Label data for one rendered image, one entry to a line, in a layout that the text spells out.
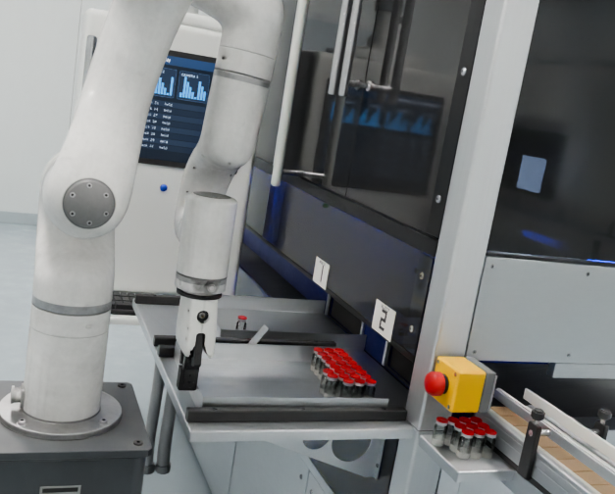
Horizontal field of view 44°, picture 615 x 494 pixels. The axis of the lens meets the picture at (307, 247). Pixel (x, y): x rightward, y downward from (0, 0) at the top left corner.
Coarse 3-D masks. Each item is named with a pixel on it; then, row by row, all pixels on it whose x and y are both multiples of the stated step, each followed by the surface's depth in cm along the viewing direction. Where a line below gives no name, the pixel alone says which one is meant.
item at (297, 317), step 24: (240, 312) 183; (264, 312) 187; (288, 312) 190; (312, 312) 193; (216, 336) 161; (240, 336) 160; (264, 336) 162; (288, 336) 164; (312, 336) 166; (336, 336) 168; (360, 336) 170
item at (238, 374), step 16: (176, 352) 145; (224, 352) 150; (240, 352) 151; (256, 352) 152; (272, 352) 154; (288, 352) 155; (304, 352) 156; (208, 368) 144; (224, 368) 146; (240, 368) 147; (256, 368) 148; (272, 368) 150; (288, 368) 151; (304, 368) 153; (208, 384) 137; (224, 384) 138; (240, 384) 139; (256, 384) 140; (272, 384) 141; (288, 384) 143; (304, 384) 144; (208, 400) 123; (224, 400) 124; (240, 400) 125; (256, 400) 126; (272, 400) 127; (288, 400) 128; (304, 400) 129; (320, 400) 130; (336, 400) 131; (352, 400) 132; (368, 400) 134; (384, 400) 135
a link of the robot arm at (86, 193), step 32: (128, 0) 105; (160, 0) 105; (192, 0) 108; (128, 32) 107; (160, 32) 108; (96, 64) 108; (128, 64) 107; (160, 64) 111; (96, 96) 107; (128, 96) 108; (96, 128) 106; (128, 128) 109; (64, 160) 104; (96, 160) 105; (128, 160) 108; (64, 192) 103; (96, 192) 104; (128, 192) 108; (64, 224) 105; (96, 224) 106
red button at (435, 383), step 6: (432, 372) 123; (438, 372) 123; (426, 378) 123; (432, 378) 122; (438, 378) 121; (426, 384) 123; (432, 384) 122; (438, 384) 121; (444, 384) 121; (426, 390) 123; (432, 390) 122; (438, 390) 121
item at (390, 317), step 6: (378, 300) 149; (378, 306) 148; (384, 306) 146; (378, 312) 148; (390, 312) 143; (378, 318) 148; (390, 318) 143; (372, 324) 150; (378, 324) 148; (384, 324) 145; (390, 324) 143; (378, 330) 148; (384, 330) 145; (390, 330) 143; (384, 336) 145; (390, 336) 143
